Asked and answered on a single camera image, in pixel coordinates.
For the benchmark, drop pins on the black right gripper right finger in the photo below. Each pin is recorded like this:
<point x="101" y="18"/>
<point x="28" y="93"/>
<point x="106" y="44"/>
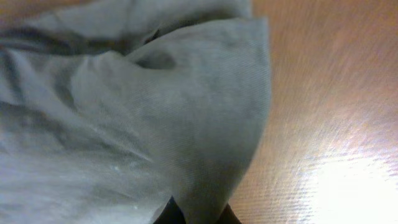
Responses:
<point x="228" y="216"/>

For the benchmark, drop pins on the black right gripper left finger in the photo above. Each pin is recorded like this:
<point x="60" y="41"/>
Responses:
<point x="171" y="214"/>

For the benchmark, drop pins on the grey shorts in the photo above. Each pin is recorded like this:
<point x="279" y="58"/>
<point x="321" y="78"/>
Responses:
<point x="111" y="109"/>

